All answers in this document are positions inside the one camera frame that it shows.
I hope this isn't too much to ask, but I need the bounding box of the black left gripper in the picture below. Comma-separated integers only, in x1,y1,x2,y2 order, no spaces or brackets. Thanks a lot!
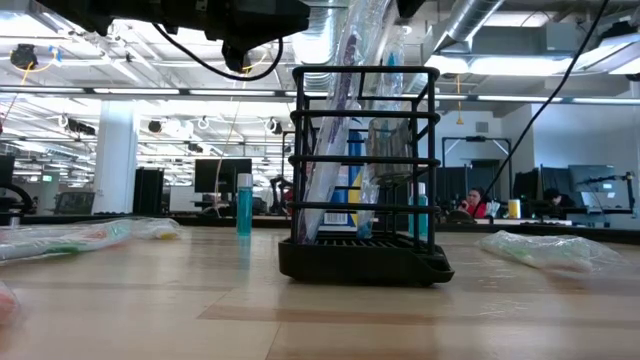
202,0,311,44

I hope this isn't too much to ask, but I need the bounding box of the blue toothbrush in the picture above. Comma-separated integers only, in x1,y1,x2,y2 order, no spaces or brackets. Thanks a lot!
355,22,416,240

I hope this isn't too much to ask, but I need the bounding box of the purple toothbrush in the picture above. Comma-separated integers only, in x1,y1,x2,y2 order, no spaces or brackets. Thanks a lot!
296,0,384,246

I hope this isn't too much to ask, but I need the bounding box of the yellow toothbrush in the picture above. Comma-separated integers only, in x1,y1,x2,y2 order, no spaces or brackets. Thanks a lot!
130,217,182,241

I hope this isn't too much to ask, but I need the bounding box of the black wire toothbrush holder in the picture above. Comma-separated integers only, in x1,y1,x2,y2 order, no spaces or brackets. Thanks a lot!
277,65,455,287

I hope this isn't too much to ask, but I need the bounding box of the green toothbrush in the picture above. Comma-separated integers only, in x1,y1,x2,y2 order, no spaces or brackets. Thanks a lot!
475,229,629,279
0,218,135,265

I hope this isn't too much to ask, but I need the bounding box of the orange toothbrush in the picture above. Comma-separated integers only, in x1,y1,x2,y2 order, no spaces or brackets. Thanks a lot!
0,280,20,327

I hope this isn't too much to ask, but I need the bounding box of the bright ceiling light panel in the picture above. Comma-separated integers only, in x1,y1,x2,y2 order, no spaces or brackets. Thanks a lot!
424,32,640,77

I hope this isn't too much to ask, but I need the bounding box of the long ceiling light bar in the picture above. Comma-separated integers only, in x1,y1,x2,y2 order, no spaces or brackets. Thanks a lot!
0,85,640,105

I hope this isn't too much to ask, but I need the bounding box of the black desk monitor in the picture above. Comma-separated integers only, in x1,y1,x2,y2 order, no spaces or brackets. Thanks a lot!
194,158,253,194

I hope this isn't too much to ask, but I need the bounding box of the teal mouthwash bottle white cap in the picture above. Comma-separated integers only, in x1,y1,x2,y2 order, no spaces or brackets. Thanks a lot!
236,172,254,237
408,182,429,237

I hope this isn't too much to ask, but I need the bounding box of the white pillar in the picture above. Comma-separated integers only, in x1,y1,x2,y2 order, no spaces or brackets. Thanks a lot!
92,99,140,216

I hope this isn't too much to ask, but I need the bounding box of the black cabinet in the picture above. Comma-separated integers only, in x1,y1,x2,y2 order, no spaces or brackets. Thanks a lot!
132,167,166,216

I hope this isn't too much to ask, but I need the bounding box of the person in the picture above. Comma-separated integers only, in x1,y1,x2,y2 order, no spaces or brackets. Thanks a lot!
542,187,576,209
457,186,490,220

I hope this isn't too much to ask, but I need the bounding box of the grey desk monitor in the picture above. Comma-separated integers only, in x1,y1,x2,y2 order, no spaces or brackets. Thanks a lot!
567,164,619,209

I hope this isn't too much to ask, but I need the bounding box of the black ceiling cable reel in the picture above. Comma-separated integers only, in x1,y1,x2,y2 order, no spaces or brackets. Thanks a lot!
222,40,253,75
9,43,39,71

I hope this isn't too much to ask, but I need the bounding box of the silver ventilation duct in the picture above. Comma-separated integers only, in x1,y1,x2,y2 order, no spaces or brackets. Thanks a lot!
292,0,504,96

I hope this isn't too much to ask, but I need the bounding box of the yellow hanging cord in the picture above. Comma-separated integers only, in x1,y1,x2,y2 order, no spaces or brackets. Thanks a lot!
454,74,464,126

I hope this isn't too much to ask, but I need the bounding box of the black metal frame stand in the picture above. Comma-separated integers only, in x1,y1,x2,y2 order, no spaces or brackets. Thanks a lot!
441,135,514,191

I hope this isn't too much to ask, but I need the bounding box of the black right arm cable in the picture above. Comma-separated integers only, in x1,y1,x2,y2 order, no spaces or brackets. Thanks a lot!
482,0,611,201

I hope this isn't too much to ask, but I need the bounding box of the black aluminium table frame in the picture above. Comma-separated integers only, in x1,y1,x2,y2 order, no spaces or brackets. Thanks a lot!
0,212,640,246

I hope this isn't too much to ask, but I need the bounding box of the black curved hose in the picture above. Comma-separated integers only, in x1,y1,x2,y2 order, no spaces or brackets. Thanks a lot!
0,182,37,215

